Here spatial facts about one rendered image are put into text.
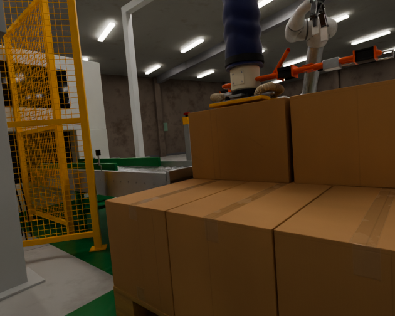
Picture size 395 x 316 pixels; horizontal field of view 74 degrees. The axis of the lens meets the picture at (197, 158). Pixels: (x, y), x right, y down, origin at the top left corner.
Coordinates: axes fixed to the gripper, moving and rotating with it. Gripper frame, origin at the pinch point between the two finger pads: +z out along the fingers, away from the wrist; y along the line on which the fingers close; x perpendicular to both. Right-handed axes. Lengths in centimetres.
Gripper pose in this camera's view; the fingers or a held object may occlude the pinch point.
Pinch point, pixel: (320, 36)
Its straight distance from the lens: 152.3
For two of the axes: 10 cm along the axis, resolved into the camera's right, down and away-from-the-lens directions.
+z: 0.8, 9.9, 0.7
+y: -6.5, 1.1, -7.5
